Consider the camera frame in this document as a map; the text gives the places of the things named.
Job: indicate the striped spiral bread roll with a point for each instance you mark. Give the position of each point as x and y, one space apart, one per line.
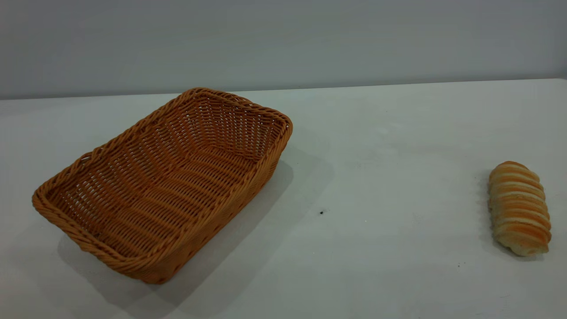
519 208

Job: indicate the orange woven wicker basket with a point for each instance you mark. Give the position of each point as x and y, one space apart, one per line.
177 190

